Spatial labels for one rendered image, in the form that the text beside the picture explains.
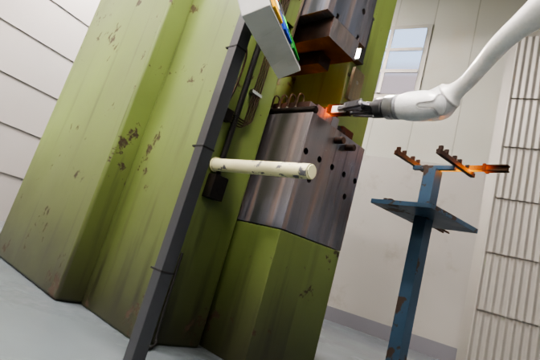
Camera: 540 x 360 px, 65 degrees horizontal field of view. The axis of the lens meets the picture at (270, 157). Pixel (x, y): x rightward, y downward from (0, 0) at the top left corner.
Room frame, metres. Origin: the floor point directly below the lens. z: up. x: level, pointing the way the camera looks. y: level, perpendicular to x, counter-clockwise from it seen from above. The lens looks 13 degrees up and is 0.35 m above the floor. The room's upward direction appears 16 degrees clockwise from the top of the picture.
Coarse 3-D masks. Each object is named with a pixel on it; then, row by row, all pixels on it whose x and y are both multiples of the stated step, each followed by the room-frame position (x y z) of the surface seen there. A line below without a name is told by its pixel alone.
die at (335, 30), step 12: (312, 24) 1.63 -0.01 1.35; (324, 24) 1.58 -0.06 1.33; (336, 24) 1.57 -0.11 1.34; (300, 36) 1.67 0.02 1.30; (312, 36) 1.62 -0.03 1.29; (324, 36) 1.57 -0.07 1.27; (336, 36) 1.58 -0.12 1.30; (348, 36) 1.63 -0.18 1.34; (300, 48) 1.72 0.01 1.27; (312, 48) 1.69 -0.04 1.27; (324, 48) 1.66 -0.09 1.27; (336, 48) 1.63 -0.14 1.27; (348, 48) 1.65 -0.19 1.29; (336, 60) 1.73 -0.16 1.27; (348, 60) 1.70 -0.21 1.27
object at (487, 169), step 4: (484, 164) 1.79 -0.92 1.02; (504, 164) 1.73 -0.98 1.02; (456, 168) 1.90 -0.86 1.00; (472, 168) 1.83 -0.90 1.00; (476, 168) 1.82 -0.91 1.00; (480, 168) 1.81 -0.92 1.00; (484, 168) 1.78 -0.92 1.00; (488, 168) 1.79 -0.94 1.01; (492, 168) 1.77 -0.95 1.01; (496, 168) 1.76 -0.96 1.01; (500, 168) 1.74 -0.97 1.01; (504, 168) 1.73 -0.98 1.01; (508, 168) 1.72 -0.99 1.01; (488, 172) 1.80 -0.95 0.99; (492, 172) 1.78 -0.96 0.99; (496, 172) 1.77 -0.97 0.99; (500, 172) 1.75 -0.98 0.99; (504, 172) 1.74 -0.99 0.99; (508, 172) 1.73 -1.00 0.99
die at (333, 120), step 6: (294, 102) 1.61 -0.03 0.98; (300, 102) 1.59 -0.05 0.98; (306, 102) 1.57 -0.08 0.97; (312, 102) 1.56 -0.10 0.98; (318, 108) 1.59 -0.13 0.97; (324, 108) 1.61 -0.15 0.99; (318, 114) 1.60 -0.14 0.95; (324, 114) 1.62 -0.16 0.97; (330, 120) 1.65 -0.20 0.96; (336, 120) 1.68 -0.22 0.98; (336, 126) 1.68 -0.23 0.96
